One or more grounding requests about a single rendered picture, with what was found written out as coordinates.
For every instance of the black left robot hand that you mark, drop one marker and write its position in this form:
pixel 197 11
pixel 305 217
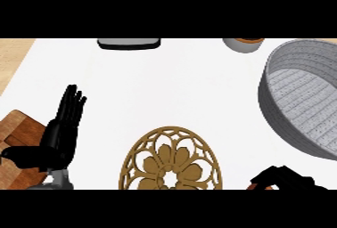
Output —
pixel 61 133

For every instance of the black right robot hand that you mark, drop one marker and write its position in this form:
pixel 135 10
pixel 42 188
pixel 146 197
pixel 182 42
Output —
pixel 285 179

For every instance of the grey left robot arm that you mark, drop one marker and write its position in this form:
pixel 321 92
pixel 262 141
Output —
pixel 56 181

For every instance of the gold ornate round placemat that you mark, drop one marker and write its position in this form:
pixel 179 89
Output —
pixel 170 161

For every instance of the grey woven basket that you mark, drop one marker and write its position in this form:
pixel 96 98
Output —
pixel 303 98

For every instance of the brown wooden cutting board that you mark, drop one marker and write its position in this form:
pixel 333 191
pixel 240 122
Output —
pixel 19 148

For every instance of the black and grey appliance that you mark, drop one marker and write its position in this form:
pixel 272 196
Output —
pixel 129 43

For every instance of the grey cup with orange rim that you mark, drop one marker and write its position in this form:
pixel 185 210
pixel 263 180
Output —
pixel 243 45

